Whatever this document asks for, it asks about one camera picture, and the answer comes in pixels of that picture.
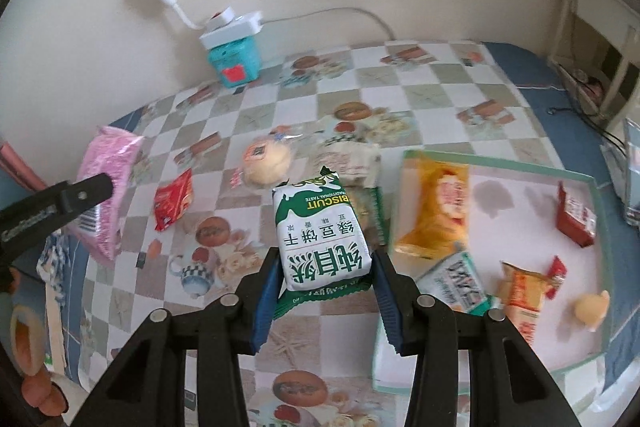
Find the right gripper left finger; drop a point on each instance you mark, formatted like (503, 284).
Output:
(145, 384)

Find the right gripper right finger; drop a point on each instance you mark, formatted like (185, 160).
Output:
(509, 385)

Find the orange snack packet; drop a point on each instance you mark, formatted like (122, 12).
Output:
(522, 294)

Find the pink snack packet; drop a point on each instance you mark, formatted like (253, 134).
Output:
(107, 163)

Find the orange jelly cup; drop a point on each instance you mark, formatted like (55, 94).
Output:
(591, 309)

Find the green white sachet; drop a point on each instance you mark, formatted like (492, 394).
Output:
(455, 281)

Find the red candy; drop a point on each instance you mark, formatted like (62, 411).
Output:
(556, 274)

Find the green white biscuit packet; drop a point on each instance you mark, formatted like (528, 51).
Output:
(323, 252)

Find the operator left hand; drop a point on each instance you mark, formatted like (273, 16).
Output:
(22, 338)

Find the small red snack packet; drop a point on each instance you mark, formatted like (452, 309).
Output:
(172, 200)

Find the white tray with teal rim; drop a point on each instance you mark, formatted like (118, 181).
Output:
(512, 209)

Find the red ketchup snack packet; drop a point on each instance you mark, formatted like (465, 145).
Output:
(574, 219)

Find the yellow cake snack packet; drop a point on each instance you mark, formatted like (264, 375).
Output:
(442, 219)

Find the green striped biscuit packet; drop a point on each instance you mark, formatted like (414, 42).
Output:
(368, 205)

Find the checkered tablecloth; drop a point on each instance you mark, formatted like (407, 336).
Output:
(327, 363)

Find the round pale bun packet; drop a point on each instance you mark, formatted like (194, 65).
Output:
(267, 161)

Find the teal toy box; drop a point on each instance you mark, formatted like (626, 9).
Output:
(237, 62)

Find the beige wrapped cake packet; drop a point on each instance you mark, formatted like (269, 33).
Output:
(356, 163)

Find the white power strip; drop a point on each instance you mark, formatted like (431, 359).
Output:
(227, 26)

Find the smartphone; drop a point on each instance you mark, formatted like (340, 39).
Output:
(632, 185)

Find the white shelf unit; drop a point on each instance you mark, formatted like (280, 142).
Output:
(596, 49)

